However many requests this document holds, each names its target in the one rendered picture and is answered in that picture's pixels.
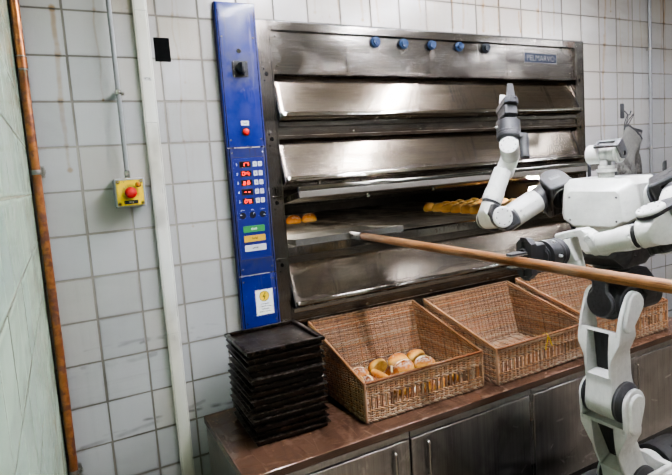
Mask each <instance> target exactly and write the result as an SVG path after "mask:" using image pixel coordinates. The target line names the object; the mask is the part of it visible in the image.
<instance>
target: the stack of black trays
mask: <svg viewBox="0 0 672 475"><path fill-rule="evenodd" d="M224 337H225V338H226V341H227V342H228V343H229V345H226V347H227V348H228V349H229V350H230V351H228V353H229V354H230V355H231V356H232V357H228V358H229V359H230V360H231V362H232V363H228V365H229V366H230V367H231V368H232V369H230V370H228V372H229V373H230V374H231V375H230V376H229V378H230V379H231V380H232V381H231V382H230V384H231V385H232V386H233V388H230V389H231V391H232V392H233V394H230V396H231V397H232V398H233V399H232V401H233V402H234V404H235V405H234V407H235V408H236V410H237V411H233V413H234V414H235V416H236V417H237V419H238V420H239V421H240V423H241V424H242V426H243V427H244V428H245V430H246V431H247V433H248V434H249V435H250V437H251V438H252V440H253V441H254V443H255V444H256V445H257V446H258V447H259V446H262V445H266V444H269V443H272V442H275V441H279V440H282V439H285V438H289V437H292V436H295V435H298V434H302V433H305V432H308V431H312V430H315V429H318V428H321V427H325V426H328V422H331V420H330V419H329V418H328V417H327V416H329V414H328V413H327V412H326V411H325V410H327V409H329V408H328V407H327V406H326V405H325V404H324V403H326V402H328V401H327V400H326V399H325V397H327V396H329V395H328V394H327V393H325V392H324V390H328V389H327V388H326V387H325V385H324V384H328V382H327V381H326V380H324V379H323V377H327V376H326V375H325V374H324V373H323V371H326V369H325V368H324V367H323V365H326V363H325V362H323V361H322V358H323V357H326V356H325V355H324V354H322V353H321V352H325V351H324V350H323V349H321V348H320V345H324V344H323V343H321V340H325V336H323V335H321V334H320V333H318V332H316V331H314V330H312V329H311V328H309V327H307V326H305V325H304V324H302V323H300V322H298V321H296V320H295V319H293V320H288V321H283V322H278V323H274V324H269V325H264V326H259V327H254V328H249V329H244V330H240V331H235V332H230V333H225V334H224Z"/></svg>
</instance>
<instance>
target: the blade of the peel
mask: <svg viewBox="0 0 672 475"><path fill-rule="evenodd" d="M354 230H356V231H363V232H366V233H369V234H376V235H380V234H387V233H394V232H401V231H403V225H388V226H364V225H363V226H356V227H348V228H340V229H333V230H325V231H317V232H310V233H302V234H294V235H287V242H288V244H289V245H293V246H302V245H309V244H316V243H324V242H331V241H338V240H345V239H351V238H350V234H349V231H354Z"/></svg>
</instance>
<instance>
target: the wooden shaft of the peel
mask: <svg viewBox="0 0 672 475"><path fill-rule="evenodd" d="M360 238H361V239H362V240H368V241H374V242H379V243H385V244H391V245H396V246H402V247H408V248H413V249H419V250H425V251H430V252H436V253H442V254H447V255H453V256H459V257H465V258H470V259H476V260H482V261H487V262H493V263H499V264H504V265H510V266H516V267H521V268H527V269H533V270H538V271H544V272H550V273H556V274H561V275H567V276H573V277H578V278H584V279H590V280H595V281H601V282H607V283H612V284H618V285H624V286H629V287H635V288H641V289H647V290H652V291H658V292H664V293H669V294H672V280H670V279H663V278H657V277H650V276H644V275H637V274H630V273H624V272H617V271H611V270H604V269H598V268H591V267H585V266H578V265H572V264H565V263H559V262H552V261H546V260H539V259H532V258H526V257H519V256H517V257H506V254H500V253H493V252H487V251H480V250H474V249H467V248H461V247H454V246H448V245H441V244H434V243H428V242H421V241H415V240H408V239H402V238H395V237H389V236H382V235H376V234H369V233H361V234H360Z"/></svg>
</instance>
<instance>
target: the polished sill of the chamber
mask: <svg viewBox="0 0 672 475"><path fill-rule="evenodd" d="M546 218H550V217H549V216H548V215H547V214H546V213H545V212H544V211H542V212H540V213H539V214H537V215H536V216H534V217H533V218H531V219H530V220H528V221H532V220H539V219H546ZM479 228H480V227H479V226H478V224H477V222H476V220H469V221H461V222H454V223H447V224H440V225H433V226H425V227H418V228H411V229H404V230H403V231H401V232H394V233H387V234H380V235H382V236H389V237H395V238H402V239H412V238H419V237H425V236H432V235H439V234H445V233H452V232H459V231H465V230H472V229H479ZM372 244H379V242H374V241H368V240H356V239H345V240H338V241H331V242H324V243H316V244H309V245H302V246H293V245H289V246H288V254H289V257H292V256H298V255H305V254H312V253H318V252H325V251H332V250H338V249H345V248H352V247H358V246H365V245H372Z"/></svg>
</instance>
